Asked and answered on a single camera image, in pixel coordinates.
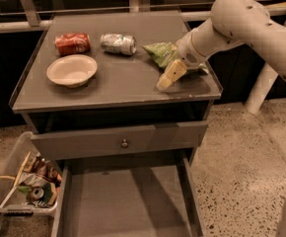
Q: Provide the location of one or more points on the beige paper bowl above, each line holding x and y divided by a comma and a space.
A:
72, 71

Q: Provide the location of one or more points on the metal railing bracket left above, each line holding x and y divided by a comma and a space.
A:
32, 16

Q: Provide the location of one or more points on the red soda can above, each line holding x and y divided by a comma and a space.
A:
72, 43

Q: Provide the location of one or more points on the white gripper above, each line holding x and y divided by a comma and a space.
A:
186, 52

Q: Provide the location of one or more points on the silver soda can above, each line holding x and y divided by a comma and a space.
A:
118, 43

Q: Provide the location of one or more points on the clear plastic bin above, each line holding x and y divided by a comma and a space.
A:
13, 193

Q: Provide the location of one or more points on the green jalapeno chip bag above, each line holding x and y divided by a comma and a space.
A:
165, 55

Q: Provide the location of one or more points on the open lower grey drawer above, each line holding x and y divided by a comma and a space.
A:
148, 194

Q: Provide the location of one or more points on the round metal drawer knob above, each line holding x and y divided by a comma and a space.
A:
124, 143

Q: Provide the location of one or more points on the brown snack wrapper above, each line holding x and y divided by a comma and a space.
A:
37, 172

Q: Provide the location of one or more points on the grey drawer cabinet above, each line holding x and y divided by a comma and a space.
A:
123, 91

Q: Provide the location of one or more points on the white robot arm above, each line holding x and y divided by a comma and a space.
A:
240, 169

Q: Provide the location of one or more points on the upper grey drawer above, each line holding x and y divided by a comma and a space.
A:
106, 141

